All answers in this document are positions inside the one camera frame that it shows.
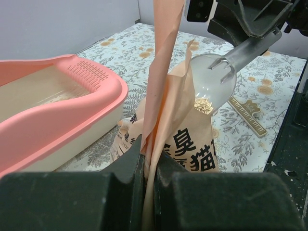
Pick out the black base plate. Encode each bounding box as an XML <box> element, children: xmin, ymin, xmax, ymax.
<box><xmin>265</xmin><ymin>64</ymin><xmax>308</xmax><ymax>226</ymax></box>

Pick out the clear plastic litter scoop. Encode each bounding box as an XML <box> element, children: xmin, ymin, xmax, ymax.
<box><xmin>191</xmin><ymin>28</ymin><xmax>282</xmax><ymax>111</ymax></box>

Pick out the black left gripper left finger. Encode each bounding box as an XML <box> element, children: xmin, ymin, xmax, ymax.
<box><xmin>0</xmin><ymin>139</ymin><xmax>144</xmax><ymax>231</ymax></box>

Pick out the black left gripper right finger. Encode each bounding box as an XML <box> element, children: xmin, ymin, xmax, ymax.
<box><xmin>154</xmin><ymin>154</ymin><xmax>302</xmax><ymax>231</ymax></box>

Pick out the brown bag sealing clip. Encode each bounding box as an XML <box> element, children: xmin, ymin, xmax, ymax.
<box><xmin>228</xmin><ymin>96</ymin><xmax>267</xmax><ymax>138</ymax></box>

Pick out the pink cat litter box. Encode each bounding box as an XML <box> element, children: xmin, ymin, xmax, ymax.
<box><xmin>0</xmin><ymin>54</ymin><xmax>128</xmax><ymax>176</ymax></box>

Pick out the beige litter in box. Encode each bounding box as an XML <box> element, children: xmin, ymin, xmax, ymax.
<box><xmin>36</xmin><ymin>94</ymin><xmax>72</xmax><ymax>106</ymax></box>

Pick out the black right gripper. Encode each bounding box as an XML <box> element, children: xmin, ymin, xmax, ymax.
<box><xmin>186</xmin><ymin>0</ymin><xmax>308</xmax><ymax>46</ymax></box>

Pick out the orange cat litter bag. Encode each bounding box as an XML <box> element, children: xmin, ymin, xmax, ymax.
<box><xmin>110</xmin><ymin>0</ymin><xmax>218</xmax><ymax>231</ymax></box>

